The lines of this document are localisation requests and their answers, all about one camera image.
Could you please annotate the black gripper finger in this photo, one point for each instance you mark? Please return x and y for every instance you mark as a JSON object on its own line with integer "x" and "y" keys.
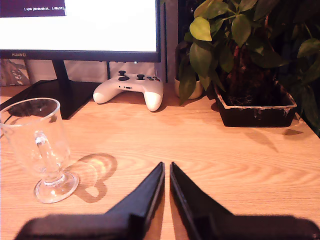
{"x": 190, "y": 200}
{"x": 147, "y": 195}

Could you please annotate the small clear glass cup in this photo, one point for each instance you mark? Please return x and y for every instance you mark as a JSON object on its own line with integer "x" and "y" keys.
{"x": 25, "y": 140}

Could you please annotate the black rectangular planter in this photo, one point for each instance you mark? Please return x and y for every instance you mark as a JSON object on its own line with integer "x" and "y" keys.
{"x": 250, "y": 117}

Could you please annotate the white game controller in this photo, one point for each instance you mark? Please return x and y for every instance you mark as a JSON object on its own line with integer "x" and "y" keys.
{"x": 130, "y": 87}

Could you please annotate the small white plant pot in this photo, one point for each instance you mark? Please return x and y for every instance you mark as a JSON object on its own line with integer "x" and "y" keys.
{"x": 197, "y": 91}

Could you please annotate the green leafy plant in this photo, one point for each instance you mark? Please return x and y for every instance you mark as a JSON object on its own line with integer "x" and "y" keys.
{"x": 240, "y": 27}

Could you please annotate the large black Huawei monitor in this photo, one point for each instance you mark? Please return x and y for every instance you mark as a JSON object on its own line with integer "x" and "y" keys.
{"x": 75, "y": 30}

